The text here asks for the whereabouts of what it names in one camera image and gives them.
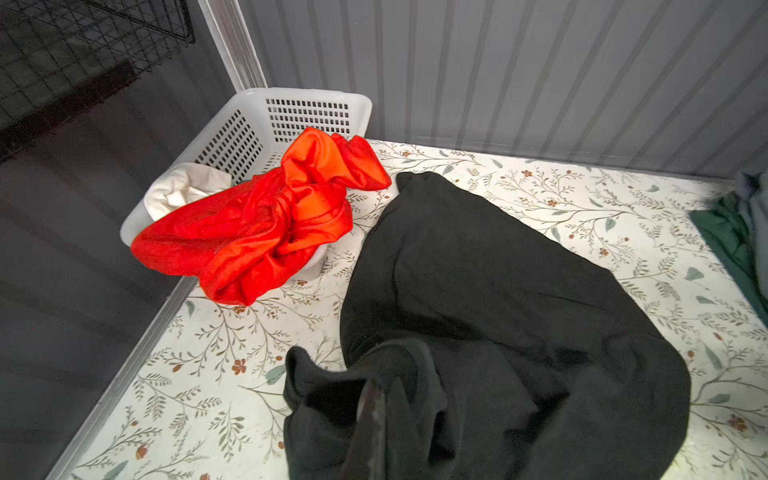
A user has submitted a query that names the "black wire wall basket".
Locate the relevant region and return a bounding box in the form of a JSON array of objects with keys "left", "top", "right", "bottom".
[{"left": 1, "top": 0, "right": 195, "bottom": 160}]

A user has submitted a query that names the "red t-shirt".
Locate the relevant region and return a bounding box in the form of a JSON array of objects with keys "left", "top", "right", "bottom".
[{"left": 131, "top": 128, "right": 392, "bottom": 306}]

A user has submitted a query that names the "black t-shirt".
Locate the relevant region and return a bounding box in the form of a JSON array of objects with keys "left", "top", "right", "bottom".
[{"left": 283, "top": 172, "right": 691, "bottom": 479}]

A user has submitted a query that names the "white cloth in basket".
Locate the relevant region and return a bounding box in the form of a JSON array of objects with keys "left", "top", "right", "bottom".
[{"left": 143, "top": 162, "right": 233, "bottom": 221}]

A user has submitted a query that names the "floral table mat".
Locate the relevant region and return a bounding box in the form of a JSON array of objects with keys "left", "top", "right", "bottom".
[{"left": 62, "top": 141, "right": 767, "bottom": 479}]

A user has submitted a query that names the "folded grey-blue t-shirt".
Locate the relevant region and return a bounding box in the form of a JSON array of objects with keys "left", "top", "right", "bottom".
[{"left": 735, "top": 167, "right": 767, "bottom": 300}]

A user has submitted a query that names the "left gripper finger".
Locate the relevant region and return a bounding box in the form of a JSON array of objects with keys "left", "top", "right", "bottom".
[{"left": 341, "top": 380, "right": 387, "bottom": 480}]

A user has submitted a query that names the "folded green t-shirt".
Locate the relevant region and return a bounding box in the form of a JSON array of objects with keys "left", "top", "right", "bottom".
[{"left": 689, "top": 192, "right": 767, "bottom": 325}]

